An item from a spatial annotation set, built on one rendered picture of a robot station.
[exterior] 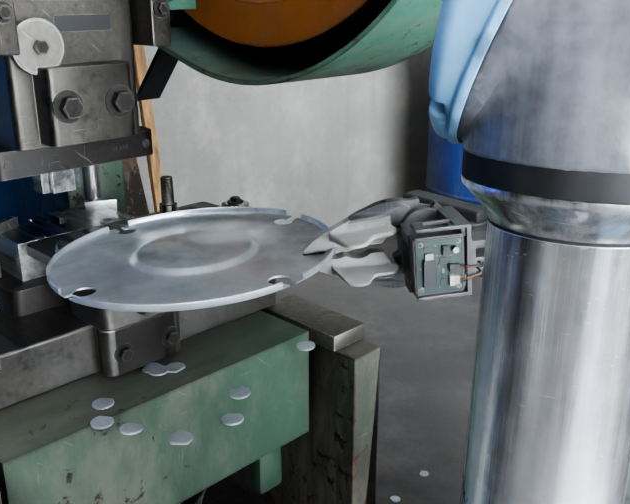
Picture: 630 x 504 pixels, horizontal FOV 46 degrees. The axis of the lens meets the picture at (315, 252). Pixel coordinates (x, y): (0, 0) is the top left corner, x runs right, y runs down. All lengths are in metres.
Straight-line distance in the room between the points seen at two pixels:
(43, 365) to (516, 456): 0.56
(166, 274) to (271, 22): 0.49
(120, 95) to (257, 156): 1.87
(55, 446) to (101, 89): 0.37
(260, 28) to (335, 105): 1.84
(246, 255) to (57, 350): 0.23
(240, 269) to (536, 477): 0.40
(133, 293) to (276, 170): 2.10
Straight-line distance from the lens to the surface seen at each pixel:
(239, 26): 1.15
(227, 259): 0.73
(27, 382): 0.84
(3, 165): 0.85
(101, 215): 0.98
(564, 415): 0.39
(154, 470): 0.86
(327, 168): 2.96
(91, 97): 0.84
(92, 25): 0.87
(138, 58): 2.11
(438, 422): 1.99
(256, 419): 0.93
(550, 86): 0.33
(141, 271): 0.74
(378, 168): 3.19
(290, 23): 1.07
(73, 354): 0.86
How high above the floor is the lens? 1.05
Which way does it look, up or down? 20 degrees down
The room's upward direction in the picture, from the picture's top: straight up
